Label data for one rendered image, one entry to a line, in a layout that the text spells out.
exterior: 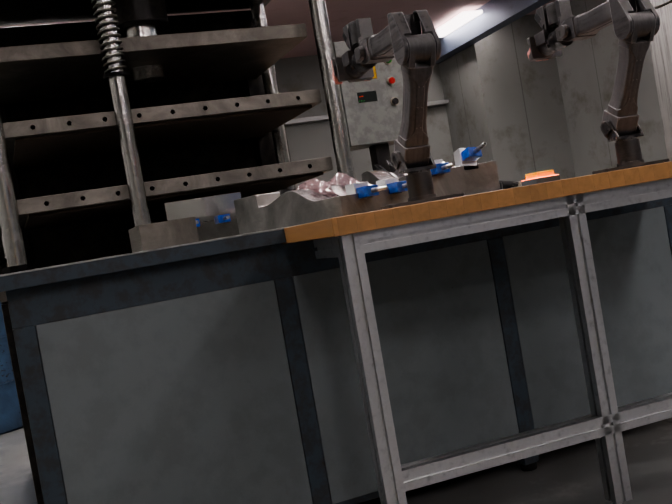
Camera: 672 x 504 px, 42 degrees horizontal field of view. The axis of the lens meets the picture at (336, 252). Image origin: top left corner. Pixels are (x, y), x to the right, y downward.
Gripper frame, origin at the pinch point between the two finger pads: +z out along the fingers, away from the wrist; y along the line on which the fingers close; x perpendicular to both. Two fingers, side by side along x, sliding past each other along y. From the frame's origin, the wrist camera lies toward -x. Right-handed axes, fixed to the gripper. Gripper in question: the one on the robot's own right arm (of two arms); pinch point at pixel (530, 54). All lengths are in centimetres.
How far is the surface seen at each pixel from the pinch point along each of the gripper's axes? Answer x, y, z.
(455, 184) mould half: 36, 36, -8
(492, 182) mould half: 36.7, 24.1, -6.9
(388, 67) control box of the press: -19, 12, 79
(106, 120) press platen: -10, 121, 69
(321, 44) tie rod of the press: -26, 42, 65
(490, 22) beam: -213, -435, 762
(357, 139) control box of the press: 7, 30, 79
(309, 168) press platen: 16, 53, 72
